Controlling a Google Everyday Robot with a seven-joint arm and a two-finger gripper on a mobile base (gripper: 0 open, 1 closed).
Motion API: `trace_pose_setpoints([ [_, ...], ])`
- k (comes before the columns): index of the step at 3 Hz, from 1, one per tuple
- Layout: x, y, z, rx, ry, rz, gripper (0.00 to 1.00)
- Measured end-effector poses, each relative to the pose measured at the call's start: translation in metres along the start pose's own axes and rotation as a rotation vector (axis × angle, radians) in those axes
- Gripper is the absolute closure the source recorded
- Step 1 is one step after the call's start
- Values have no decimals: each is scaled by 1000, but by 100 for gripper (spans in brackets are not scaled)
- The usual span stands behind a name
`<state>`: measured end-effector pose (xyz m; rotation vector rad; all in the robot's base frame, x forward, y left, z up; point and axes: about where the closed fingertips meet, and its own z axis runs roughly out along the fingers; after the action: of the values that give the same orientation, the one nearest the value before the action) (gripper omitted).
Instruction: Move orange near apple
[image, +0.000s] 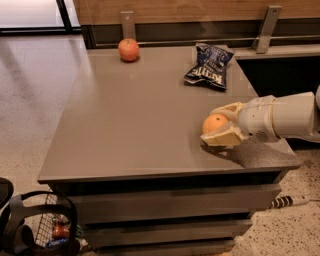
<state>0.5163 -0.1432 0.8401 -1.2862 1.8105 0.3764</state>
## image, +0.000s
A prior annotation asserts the grey drawer cabinet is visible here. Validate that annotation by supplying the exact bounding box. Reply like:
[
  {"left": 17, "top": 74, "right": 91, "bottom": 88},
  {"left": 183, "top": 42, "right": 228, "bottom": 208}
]
[{"left": 38, "top": 47, "right": 299, "bottom": 256}]

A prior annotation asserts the red apple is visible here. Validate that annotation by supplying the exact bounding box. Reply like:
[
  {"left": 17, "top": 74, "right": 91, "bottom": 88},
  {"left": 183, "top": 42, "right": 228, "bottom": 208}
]
[{"left": 118, "top": 38, "right": 139, "bottom": 62}]

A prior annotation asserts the right metal bracket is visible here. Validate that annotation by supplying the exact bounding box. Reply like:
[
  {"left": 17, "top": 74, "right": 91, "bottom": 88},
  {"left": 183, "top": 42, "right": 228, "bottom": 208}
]
[{"left": 252, "top": 5, "right": 282, "bottom": 54}]

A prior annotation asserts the dark blue chip bag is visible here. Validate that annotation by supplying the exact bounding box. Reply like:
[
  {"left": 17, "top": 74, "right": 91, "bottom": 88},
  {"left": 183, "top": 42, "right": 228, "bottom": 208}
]
[{"left": 184, "top": 43, "right": 233, "bottom": 90}]

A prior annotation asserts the metal bracket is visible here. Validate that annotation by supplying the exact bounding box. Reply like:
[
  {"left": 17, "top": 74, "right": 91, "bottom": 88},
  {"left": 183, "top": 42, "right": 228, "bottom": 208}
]
[
  {"left": 120, "top": 11, "right": 136, "bottom": 39},
  {"left": 252, "top": 5, "right": 282, "bottom": 54}
]

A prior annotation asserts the orange fruit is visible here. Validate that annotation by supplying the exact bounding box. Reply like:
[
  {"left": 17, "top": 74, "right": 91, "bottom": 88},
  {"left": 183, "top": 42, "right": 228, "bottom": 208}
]
[{"left": 202, "top": 114, "right": 228, "bottom": 134}]

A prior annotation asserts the black white striped cable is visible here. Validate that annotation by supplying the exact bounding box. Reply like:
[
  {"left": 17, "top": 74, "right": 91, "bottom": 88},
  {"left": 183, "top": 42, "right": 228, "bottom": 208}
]
[{"left": 268, "top": 195, "right": 312, "bottom": 210}]

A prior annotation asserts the orange item in basket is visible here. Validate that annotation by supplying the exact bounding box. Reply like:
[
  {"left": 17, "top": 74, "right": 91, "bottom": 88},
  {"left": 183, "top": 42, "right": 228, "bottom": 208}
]
[{"left": 52, "top": 222, "right": 69, "bottom": 240}]

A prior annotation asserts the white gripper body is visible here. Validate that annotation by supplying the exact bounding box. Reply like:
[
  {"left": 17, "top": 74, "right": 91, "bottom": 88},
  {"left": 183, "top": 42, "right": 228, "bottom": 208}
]
[{"left": 238, "top": 95, "right": 279, "bottom": 142}]

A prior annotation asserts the left metal bracket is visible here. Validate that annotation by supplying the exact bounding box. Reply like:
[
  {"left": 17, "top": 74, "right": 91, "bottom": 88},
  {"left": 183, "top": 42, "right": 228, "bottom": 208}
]
[{"left": 120, "top": 11, "right": 136, "bottom": 39}]

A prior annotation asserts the black wire basket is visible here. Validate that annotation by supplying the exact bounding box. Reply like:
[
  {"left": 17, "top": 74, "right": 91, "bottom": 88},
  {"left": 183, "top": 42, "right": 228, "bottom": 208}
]
[{"left": 0, "top": 191, "right": 80, "bottom": 256}]

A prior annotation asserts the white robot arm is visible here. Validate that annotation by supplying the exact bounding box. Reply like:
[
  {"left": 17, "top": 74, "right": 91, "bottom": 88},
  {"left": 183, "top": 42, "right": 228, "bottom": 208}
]
[{"left": 201, "top": 92, "right": 320, "bottom": 147}]

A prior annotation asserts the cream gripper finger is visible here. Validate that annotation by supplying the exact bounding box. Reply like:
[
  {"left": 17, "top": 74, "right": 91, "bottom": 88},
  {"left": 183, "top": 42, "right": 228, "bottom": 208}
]
[
  {"left": 201, "top": 121, "right": 248, "bottom": 146},
  {"left": 210, "top": 102, "right": 246, "bottom": 123}
]

